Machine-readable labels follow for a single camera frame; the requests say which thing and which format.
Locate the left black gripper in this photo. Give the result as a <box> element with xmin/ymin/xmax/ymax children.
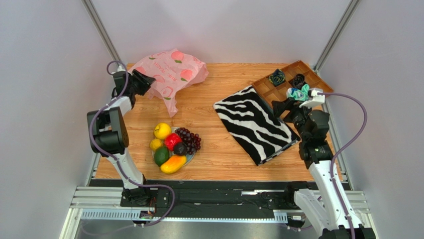
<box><xmin>128</xmin><ymin>70</ymin><xmax>155</xmax><ymax>96</ymax></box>

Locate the pink peach plastic bag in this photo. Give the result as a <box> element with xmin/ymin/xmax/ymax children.
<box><xmin>129</xmin><ymin>49</ymin><xmax>209</xmax><ymax>118</ymax></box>

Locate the red apple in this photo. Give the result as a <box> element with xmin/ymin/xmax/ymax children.
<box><xmin>164</xmin><ymin>133</ymin><xmax>182</xmax><ymax>151</ymax></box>

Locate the dark purple passion fruit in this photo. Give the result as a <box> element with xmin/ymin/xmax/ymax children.
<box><xmin>173</xmin><ymin>142</ymin><xmax>188</xmax><ymax>156</ymax></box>

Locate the dark red grape bunch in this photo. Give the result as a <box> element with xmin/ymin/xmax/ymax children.
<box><xmin>175</xmin><ymin>127</ymin><xmax>202</xmax><ymax>155</ymax></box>

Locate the yellow orange mango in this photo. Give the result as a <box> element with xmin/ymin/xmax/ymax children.
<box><xmin>160</xmin><ymin>155</ymin><xmax>187</xmax><ymax>174</ymax></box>

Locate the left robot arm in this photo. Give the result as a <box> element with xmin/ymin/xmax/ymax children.
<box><xmin>87</xmin><ymin>70</ymin><xmax>156</xmax><ymax>207</ymax></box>

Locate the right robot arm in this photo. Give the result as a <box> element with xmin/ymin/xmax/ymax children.
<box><xmin>272</xmin><ymin>98</ymin><xmax>376</xmax><ymax>239</ymax></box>

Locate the mint white rolled sock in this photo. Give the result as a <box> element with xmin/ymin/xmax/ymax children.
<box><xmin>286</xmin><ymin>84</ymin><xmax>310</xmax><ymax>101</ymax></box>

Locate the black rolled sock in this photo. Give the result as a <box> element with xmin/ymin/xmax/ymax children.
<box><xmin>289</xmin><ymin>74</ymin><xmax>306</xmax><ymax>90</ymax></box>

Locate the wooden divided tray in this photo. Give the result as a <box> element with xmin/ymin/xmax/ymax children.
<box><xmin>252</xmin><ymin>60</ymin><xmax>333</xmax><ymax>107</ymax></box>

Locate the dark patterned rolled sock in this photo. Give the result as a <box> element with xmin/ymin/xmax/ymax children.
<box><xmin>268</xmin><ymin>69</ymin><xmax>286</xmax><ymax>87</ymax></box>

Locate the zebra striped cloth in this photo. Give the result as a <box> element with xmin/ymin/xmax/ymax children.
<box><xmin>213</xmin><ymin>86</ymin><xmax>300</xmax><ymax>166</ymax></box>

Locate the yellow lemon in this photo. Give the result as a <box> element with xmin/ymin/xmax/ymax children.
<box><xmin>149</xmin><ymin>138</ymin><xmax>164</xmax><ymax>151</ymax></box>

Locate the green lime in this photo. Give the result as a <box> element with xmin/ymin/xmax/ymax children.
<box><xmin>154</xmin><ymin>146</ymin><xmax>170</xmax><ymax>167</ymax></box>

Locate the light blue plate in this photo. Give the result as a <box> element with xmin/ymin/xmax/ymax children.
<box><xmin>151</xmin><ymin>127</ymin><xmax>196</xmax><ymax>166</ymax></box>

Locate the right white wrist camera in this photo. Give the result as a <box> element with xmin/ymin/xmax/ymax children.
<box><xmin>299</xmin><ymin>88</ymin><xmax>325</xmax><ymax>109</ymax></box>

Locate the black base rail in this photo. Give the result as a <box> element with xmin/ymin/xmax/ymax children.
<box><xmin>88</xmin><ymin>179</ymin><xmax>352</xmax><ymax>220</ymax></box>

